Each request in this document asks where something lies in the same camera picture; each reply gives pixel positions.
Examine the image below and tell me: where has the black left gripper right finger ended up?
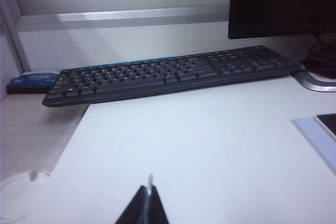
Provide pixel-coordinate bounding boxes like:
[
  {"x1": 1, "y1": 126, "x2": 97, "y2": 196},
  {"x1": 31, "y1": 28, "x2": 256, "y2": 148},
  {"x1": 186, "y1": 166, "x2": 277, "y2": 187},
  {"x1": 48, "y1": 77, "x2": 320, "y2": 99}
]
[{"x1": 148, "y1": 186, "x2": 169, "y2": 224}]

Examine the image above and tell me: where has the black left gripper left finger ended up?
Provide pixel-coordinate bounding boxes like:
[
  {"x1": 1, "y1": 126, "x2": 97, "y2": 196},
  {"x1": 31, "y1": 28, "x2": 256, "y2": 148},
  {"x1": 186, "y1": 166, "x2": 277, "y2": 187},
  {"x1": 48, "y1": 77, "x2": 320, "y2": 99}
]
[{"x1": 114, "y1": 185, "x2": 149, "y2": 224}]

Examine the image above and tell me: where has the small white plastic strip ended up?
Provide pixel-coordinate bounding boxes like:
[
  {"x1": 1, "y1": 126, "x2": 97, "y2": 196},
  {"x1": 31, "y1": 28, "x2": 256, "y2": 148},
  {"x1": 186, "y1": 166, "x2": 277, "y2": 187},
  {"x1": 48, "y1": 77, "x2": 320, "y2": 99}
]
[{"x1": 146, "y1": 173, "x2": 154, "y2": 192}]

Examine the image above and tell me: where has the white raised work board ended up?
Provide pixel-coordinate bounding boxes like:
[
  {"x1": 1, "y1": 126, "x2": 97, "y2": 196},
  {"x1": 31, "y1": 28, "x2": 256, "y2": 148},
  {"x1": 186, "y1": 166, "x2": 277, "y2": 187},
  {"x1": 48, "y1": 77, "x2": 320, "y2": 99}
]
[{"x1": 26, "y1": 58, "x2": 336, "y2": 224}]

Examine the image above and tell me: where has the black computer keyboard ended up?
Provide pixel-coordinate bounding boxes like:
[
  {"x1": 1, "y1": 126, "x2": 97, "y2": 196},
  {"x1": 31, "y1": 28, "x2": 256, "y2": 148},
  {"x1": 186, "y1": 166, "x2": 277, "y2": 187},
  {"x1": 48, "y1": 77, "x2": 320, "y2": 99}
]
[{"x1": 41, "y1": 45, "x2": 302, "y2": 108}]

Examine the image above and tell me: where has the blue flat package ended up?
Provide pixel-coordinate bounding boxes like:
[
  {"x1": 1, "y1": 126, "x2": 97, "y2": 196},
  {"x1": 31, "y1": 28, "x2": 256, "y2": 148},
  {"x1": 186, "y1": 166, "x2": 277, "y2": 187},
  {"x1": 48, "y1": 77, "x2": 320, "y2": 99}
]
[{"x1": 6, "y1": 69, "x2": 61, "y2": 95}]

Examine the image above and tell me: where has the pale blue paper sheet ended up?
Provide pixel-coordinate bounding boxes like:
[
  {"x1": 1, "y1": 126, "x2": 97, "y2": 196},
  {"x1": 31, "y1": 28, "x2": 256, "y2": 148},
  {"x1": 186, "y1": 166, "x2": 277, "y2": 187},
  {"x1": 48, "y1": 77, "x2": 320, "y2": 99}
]
[{"x1": 291, "y1": 116, "x2": 336, "y2": 175}]

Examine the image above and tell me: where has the silver monitor stand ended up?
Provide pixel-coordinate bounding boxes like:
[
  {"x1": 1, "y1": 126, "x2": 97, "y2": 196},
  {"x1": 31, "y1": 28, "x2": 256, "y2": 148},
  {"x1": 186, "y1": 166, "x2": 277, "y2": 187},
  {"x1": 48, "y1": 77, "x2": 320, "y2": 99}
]
[{"x1": 291, "y1": 70, "x2": 336, "y2": 93}]

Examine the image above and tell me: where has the black AOC computer monitor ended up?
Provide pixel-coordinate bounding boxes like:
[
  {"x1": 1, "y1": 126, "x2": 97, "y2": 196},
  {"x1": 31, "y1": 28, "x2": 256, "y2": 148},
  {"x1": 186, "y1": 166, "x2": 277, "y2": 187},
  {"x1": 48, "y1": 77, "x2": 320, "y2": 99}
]
[{"x1": 227, "y1": 0, "x2": 336, "y2": 40}]

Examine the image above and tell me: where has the white looped cable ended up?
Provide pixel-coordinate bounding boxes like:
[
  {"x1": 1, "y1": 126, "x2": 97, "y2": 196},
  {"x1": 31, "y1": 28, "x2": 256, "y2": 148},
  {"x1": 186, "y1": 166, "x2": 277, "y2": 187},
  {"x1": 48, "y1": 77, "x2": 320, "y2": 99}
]
[{"x1": 0, "y1": 170, "x2": 52, "y2": 222}]

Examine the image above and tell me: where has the horizontal aluminium partition rail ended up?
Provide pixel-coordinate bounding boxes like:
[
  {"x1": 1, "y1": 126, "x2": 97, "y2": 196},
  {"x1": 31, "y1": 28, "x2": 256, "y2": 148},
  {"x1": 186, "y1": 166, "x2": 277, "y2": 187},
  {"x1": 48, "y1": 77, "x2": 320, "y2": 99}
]
[{"x1": 15, "y1": 3, "x2": 229, "y2": 32}]

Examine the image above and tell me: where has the flat mirror with silver frame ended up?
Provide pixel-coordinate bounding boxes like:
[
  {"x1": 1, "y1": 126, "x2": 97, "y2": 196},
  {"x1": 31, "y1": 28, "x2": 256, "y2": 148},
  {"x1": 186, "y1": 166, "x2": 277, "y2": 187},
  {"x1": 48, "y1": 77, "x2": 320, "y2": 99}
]
[{"x1": 313, "y1": 113, "x2": 336, "y2": 142}]

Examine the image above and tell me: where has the black monitor cable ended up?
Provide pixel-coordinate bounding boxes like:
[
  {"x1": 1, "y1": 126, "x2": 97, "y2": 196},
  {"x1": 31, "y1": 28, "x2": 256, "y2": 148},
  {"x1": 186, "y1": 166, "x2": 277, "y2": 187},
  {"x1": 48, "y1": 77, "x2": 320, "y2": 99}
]
[{"x1": 303, "y1": 34, "x2": 336, "y2": 79}]

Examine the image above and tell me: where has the vertical aluminium partition post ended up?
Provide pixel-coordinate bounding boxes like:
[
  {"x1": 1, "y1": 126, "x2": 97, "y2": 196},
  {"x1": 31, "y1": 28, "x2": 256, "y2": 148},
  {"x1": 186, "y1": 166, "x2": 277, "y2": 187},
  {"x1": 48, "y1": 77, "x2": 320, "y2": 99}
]
[{"x1": 0, "y1": 0, "x2": 31, "y2": 72}]

